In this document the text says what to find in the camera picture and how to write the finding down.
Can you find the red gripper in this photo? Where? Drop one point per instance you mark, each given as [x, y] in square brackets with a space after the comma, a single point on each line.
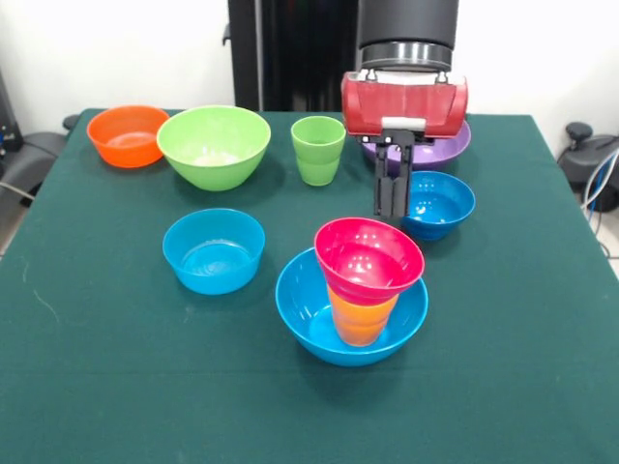
[401, 104]

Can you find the small pink bowl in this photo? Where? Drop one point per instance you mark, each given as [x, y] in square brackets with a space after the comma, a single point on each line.
[367, 266]

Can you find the orange cup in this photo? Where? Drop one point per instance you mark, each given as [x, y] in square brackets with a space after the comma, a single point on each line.
[362, 319]

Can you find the large light blue bowl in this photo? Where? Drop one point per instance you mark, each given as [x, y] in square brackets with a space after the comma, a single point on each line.
[300, 309]

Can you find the small dark blue bowl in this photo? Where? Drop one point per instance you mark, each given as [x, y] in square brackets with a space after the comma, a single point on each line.
[440, 212]

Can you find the large purple bowl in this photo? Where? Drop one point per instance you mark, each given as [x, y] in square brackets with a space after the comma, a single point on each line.
[440, 150]

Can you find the green cup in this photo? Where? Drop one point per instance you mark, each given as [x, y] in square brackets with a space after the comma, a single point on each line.
[316, 164]

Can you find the large green bowl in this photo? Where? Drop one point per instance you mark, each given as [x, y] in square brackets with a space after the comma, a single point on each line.
[213, 169]

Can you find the small light blue bowl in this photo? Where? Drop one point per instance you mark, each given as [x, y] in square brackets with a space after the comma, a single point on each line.
[213, 275]

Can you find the dark green table cloth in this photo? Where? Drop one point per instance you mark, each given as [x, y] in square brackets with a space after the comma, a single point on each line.
[309, 411]

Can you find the orange bowl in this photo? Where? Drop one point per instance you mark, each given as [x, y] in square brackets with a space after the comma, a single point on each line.
[128, 150]

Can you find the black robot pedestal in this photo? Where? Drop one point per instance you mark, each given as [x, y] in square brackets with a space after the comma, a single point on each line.
[300, 48]

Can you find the black pedestal leg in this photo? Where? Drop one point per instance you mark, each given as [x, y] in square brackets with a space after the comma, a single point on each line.
[38, 150]
[580, 159]

